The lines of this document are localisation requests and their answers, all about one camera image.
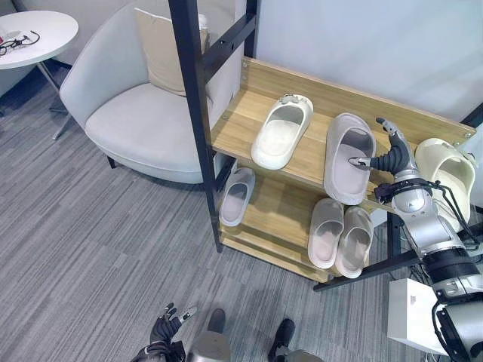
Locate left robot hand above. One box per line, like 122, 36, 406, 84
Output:
149, 302, 198, 345

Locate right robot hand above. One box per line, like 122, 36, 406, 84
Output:
347, 117, 418, 177

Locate cream yellow slipper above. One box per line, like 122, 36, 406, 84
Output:
414, 137, 477, 232

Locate large grey slipper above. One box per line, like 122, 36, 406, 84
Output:
323, 112, 377, 207

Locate robot left leg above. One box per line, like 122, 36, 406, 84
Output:
186, 308, 232, 362

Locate robot leg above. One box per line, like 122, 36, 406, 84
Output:
266, 318, 325, 362
186, 308, 232, 362

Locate beige grey slipper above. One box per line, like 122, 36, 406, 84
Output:
334, 205, 374, 280
307, 198, 345, 270

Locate white slipper with charms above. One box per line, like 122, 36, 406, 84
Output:
250, 93, 315, 170

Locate robot right leg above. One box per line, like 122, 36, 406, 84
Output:
266, 318, 325, 362

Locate small grey slipper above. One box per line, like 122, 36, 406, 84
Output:
219, 167, 257, 228

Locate white box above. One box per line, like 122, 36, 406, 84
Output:
386, 278, 448, 356

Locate light grey armchair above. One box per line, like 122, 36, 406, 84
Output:
59, 0, 245, 185

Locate beige cushion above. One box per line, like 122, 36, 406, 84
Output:
134, 8, 210, 97

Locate round white side table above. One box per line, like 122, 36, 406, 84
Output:
0, 10, 80, 141

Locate black eyeglasses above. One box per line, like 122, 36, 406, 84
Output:
0, 29, 42, 57

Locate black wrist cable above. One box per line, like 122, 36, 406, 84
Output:
433, 180, 483, 257

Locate wooden shoe rack black frame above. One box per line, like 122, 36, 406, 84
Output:
168, 0, 483, 293

